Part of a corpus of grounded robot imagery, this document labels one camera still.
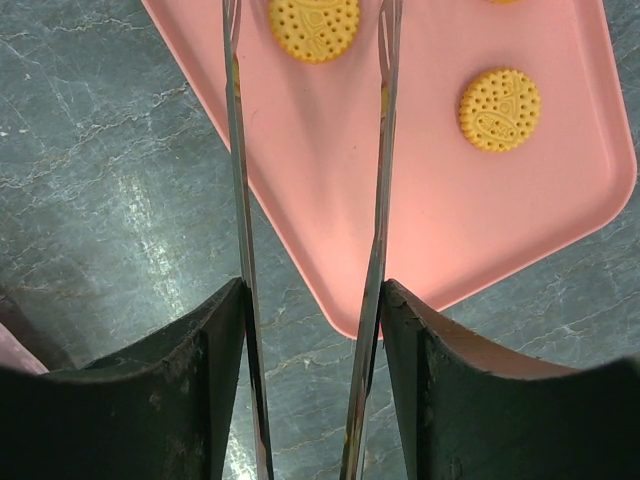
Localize round biscuit top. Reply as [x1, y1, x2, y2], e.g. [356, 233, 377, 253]
[488, 0, 519, 5]

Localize round biscuit left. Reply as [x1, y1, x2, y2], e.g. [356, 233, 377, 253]
[268, 0, 361, 64]

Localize pink dessert tray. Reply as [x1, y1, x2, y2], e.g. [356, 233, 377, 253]
[145, 1, 637, 337]

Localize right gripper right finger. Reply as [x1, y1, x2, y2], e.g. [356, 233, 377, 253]
[382, 280, 639, 479]

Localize round biscuit lower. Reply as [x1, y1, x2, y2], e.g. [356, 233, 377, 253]
[458, 68, 541, 153]

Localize metal tongs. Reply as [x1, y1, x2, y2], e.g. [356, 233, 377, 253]
[222, 1, 403, 479]

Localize pink three-tier cake stand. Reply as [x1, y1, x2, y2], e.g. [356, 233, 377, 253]
[1, 292, 49, 375]

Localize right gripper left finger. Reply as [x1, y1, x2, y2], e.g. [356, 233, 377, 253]
[1, 279, 245, 479]

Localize round biscuit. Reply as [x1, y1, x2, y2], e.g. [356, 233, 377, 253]
[268, 0, 361, 64]
[488, 0, 519, 5]
[458, 68, 541, 153]

